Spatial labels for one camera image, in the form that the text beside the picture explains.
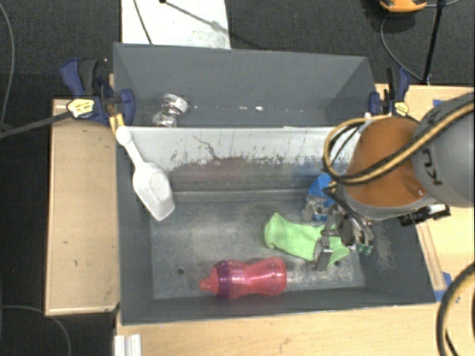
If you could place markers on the green cloth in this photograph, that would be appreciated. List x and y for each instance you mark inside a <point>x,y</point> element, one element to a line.
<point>289,237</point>

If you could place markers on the blue block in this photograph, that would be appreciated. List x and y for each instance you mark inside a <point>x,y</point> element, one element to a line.
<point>320,188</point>

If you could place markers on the white plastic scoop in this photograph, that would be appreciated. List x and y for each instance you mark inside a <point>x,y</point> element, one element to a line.
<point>152,191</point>

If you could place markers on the pale wood board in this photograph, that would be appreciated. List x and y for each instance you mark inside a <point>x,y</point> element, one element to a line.
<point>81,217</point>

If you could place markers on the pink plastic bottle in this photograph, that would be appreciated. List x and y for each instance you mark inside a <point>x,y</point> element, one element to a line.
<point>252,278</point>

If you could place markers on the black cylinder on white bracket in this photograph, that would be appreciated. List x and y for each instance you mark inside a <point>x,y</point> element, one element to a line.
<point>423,213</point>

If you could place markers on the clear glass jar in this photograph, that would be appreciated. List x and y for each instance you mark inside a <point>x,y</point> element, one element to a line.
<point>168,109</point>

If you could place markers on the grey metal bin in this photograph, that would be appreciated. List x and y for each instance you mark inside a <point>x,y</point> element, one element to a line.
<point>241,80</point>

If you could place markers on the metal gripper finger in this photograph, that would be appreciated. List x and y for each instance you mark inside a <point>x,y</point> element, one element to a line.
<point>315,209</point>
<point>324,252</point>

